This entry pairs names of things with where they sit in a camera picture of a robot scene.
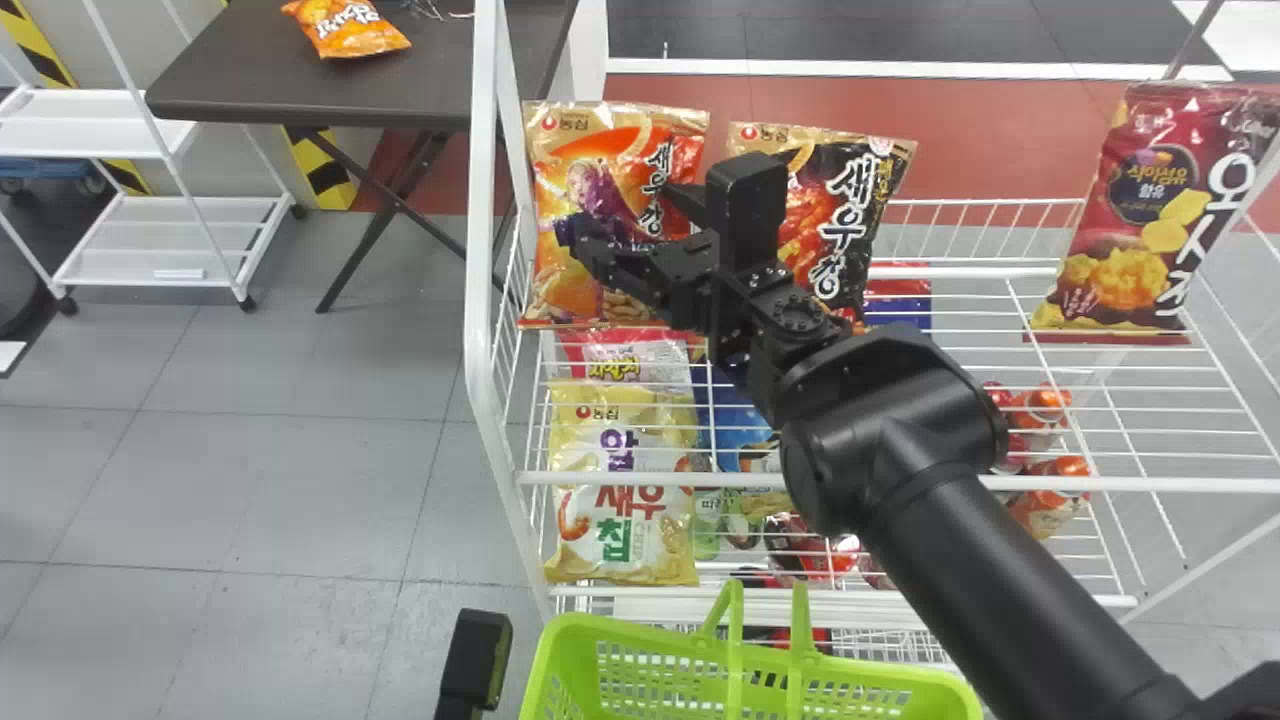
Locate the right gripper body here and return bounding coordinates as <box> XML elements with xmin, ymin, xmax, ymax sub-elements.
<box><xmin>652</xmin><ymin>228</ymin><xmax>749</xmax><ymax>337</ymax></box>

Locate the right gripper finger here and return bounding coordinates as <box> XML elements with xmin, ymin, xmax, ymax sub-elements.
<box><xmin>658</xmin><ymin>183</ymin><xmax>711</xmax><ymax>235</ymax></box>
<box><xmin>568</xmin><ymin>213</ymin><xmax>668</xmax><ymax>295</ymax></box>

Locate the red white snack packet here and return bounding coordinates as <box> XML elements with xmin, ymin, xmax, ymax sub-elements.
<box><xmin>557</xmin><ymin>327</ymin><xmax>705</xmax><ymax>393</ymax></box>

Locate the large orange snack packet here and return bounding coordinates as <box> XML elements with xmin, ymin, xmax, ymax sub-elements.
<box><xmin>518</xmin><ymin>99</ymin><xmax>712</xmax><ymax>330</ymax></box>

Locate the black snack packet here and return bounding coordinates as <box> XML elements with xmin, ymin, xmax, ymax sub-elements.
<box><xmin>726</xmin><ymin>121</ymin><xmax>919</xmax><ymax>329</ymax></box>

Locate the red blue snack packet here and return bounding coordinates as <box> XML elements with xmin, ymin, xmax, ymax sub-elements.
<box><xmin>863</xmin><ymin>261</ymin><xmax>934</xmax><ymax>332</ymax></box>

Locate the green snack packet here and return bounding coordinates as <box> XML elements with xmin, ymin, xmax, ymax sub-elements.
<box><xmin>693</xmin><ymin>488</ymin><xmax>765</xmax><ymax>562</ymax></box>

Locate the yellow snack packet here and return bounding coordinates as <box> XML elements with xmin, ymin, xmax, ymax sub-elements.
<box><xmin>543</xmin><ymin>379</ymin><xmax>702</xmax><ymax>588</ymax></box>

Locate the dark side table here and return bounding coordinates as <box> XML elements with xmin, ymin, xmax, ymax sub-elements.
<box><xmin>144</xmin><ymin>0</ymin><xmax>582</xmax><ymax>316</ymax></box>

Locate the small orange snack packet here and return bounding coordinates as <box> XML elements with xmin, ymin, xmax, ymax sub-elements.
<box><xmin>280</xmin><ymin>0</ymin><xmax>413</xmax><ymax>60</ymax></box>

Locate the green basket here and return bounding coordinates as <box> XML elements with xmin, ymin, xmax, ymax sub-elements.
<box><xmin>518</xmin><ymin>578</ymin><xmax>987</xmax><ymax>720</ymax></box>

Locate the white shelf trolley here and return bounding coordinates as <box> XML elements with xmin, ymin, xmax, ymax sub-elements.
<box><xmin>0</xmin><ymin>0</ymin><xmax>307</xmax><ymax>313</ymax></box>

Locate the dark red snack packet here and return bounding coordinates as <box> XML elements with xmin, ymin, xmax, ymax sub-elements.
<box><xmin>1024</xmin><ymin>81</ymin><xmax>1280</xmax><ymax>347</ymax></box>

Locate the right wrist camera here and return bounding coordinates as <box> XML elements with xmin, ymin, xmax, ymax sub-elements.
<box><xmin>704</xmin><ymin>151</ymin><xmax>792</xmax><ymax>273</ymax></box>

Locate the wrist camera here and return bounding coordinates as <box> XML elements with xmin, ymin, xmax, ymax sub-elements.
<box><xmin>704</xmin><ymin>151</ymin><xmax>792</xmax><ymax>273</ymax></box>
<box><xmin>434</xmin><ymin>607</ymin><xmax>515</xmax><ymax>720</ymax></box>

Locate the white wire rack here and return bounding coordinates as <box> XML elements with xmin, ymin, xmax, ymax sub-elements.
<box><xmin>464</xmin><ymin>0</ymin><xmax>1280</xmax><ymax>673</ymax></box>

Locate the yellow black striped post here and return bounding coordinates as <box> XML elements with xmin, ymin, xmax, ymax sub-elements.
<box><xmin>0</xmin><ymin>0</ymin><xmax>153</xmax><ymax>197</ymax></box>
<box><xmin>284</xmin><ymin>127</ymin><xmax>359</xmax><ymax>212</ymax></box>

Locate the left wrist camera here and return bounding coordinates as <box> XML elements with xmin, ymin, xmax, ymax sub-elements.
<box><xmin>434</xmin><ymin>607</ymin><xmax>515</xmax><ymax>720</ymax></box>

